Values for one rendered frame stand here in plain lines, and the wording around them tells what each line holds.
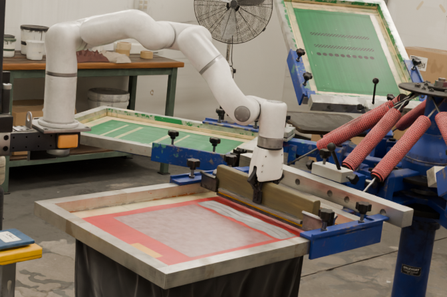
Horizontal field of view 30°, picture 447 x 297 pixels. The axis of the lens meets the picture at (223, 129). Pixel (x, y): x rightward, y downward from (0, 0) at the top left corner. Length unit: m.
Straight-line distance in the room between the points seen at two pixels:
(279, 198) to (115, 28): 0.69
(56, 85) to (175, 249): 0.70
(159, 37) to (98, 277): 0.70
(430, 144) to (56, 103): 1.33
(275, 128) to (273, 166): 0.12
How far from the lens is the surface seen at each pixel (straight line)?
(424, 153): 3.05
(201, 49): 2.41
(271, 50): 7.89
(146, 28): 2.42
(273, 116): 2.39
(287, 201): 2.40
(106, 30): 2.49
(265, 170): 2.43
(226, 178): 2.57
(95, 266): 2.30
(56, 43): 2.55
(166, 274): 1.90
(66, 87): 2.57
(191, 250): 2.15
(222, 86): 2.37
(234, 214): 2.46
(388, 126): 2.94
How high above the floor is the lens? 1.70
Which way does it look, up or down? 12 degrees down
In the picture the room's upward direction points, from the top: 6 degrees clockwise
